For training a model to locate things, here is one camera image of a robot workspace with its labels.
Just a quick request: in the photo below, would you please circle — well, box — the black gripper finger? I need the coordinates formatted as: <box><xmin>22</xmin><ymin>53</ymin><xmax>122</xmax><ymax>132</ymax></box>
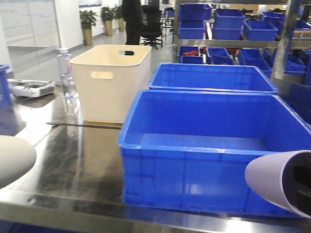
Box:
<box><xmin>294</xmin><ymin>166</ymin><xmax>311</xmax><ymax>216</ymax></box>

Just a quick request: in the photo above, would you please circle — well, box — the purple plastic cup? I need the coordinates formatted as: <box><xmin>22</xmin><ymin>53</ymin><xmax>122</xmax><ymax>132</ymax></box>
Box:
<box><xmin>245</xmin><ymin>150</ymin><xmax>311</xmax><ymax>218</ymax></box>

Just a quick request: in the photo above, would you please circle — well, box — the cream white plastic cup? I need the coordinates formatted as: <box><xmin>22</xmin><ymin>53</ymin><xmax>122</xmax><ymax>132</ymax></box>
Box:
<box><xmin>0</xmin><ymin>135</ymin><xmax>36</xmax><ymax>188</ymax></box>

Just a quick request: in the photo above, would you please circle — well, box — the front blue plastic bin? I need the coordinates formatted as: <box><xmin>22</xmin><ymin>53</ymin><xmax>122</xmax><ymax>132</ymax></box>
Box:
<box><xmin>117</xmin><ymin>89</ymin><xmax>311</xmax><ymax>217</ymax></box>

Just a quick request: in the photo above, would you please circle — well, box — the blue plastic bin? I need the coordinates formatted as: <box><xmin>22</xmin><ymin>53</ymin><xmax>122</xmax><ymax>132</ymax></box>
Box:
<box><xmin>149</xmin><ymin>63</ymin><xmax>279</xmax><ymax>94</ymax></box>
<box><xmin>117</xmin><ymin>89</ymin><xmax>311</xmax><ymax>217</ymax></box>

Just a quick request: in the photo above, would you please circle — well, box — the cream plastic storage bin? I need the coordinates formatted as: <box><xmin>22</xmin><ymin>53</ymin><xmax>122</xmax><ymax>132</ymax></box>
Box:
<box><xmin>70</xmin><ymin>44</ymin><xmax>152</xmax><ymax>123</ymax></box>

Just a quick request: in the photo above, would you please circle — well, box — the metal shelf rack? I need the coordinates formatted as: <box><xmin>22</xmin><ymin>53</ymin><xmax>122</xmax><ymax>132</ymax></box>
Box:
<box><xmin>173</xmin><ymin>0</ymin><xmax>311</xmax><ymax>81</ymax></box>

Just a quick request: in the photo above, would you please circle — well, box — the black office chair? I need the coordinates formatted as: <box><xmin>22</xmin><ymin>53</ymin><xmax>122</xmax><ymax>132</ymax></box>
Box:
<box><xmin>140</xmin><ymin>5</ymin><xmax>163</xmax><ymax>50</ymax></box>

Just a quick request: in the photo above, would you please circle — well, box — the person in black clothes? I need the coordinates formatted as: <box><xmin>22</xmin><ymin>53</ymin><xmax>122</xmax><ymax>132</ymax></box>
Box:
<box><xmin>121</xmin><ymin>0</ymin><xmax>143</xmax><ymax>45</ymax></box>

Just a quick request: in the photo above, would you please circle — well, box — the clear water bottle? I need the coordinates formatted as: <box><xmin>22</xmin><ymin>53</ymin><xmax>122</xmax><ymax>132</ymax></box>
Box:
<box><xmin>57</xmin><ymin>48</ymin><xmax>78</xmax><ymax>115</ymax></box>

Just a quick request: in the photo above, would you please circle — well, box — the potted plant in tan pot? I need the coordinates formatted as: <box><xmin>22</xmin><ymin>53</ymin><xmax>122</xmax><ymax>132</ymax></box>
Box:
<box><xmin>80</xmin><ymin>10</ymin><xmax>98</xmax><ymax>46</ymax></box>

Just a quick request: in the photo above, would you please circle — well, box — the white electronic device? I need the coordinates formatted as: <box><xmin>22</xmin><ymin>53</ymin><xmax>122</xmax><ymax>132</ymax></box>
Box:
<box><xmin>8</xmin><ymin>79</ymin><xmax>55</xmax><ymax>98</ymax></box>

